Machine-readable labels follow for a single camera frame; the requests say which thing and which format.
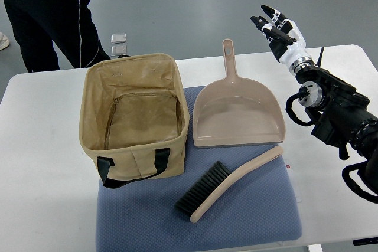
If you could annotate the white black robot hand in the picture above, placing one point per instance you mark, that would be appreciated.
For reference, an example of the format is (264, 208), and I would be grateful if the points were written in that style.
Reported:
(285, 39)

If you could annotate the pink hand broom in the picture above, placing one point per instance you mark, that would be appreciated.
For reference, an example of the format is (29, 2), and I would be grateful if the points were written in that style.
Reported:
(216, 181)

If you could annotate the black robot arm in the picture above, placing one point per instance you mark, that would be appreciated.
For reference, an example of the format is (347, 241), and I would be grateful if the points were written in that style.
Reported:
(339, 117)

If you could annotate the yellow fabric bag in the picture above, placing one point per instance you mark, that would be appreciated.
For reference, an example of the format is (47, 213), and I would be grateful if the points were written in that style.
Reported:
(134, 119)

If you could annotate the pink dustpan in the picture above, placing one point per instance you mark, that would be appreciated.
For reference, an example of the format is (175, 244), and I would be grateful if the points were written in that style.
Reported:
(236, 110)

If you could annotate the lower metal floor plate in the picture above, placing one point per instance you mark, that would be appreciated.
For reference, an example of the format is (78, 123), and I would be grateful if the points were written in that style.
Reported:
(119, 50)

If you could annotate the metal floor plate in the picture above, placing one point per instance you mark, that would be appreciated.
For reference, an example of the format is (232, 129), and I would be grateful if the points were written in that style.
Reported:
(118, 38)
(119, 50)

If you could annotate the upper metal floor plate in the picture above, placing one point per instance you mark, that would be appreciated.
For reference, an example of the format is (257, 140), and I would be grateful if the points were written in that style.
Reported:
(118, 38)

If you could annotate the blue textured mat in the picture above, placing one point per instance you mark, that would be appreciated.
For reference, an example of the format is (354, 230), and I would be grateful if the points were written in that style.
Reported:
(259, 208)

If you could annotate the black table control panel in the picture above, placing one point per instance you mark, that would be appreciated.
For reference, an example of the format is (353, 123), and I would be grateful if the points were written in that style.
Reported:
(365, 241)

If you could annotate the person in black clothes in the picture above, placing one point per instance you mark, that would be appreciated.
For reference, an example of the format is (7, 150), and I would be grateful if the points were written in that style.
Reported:
(40, 25)

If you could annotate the white shoe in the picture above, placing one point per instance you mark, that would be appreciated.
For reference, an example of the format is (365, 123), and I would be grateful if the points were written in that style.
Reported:
(4, 41)

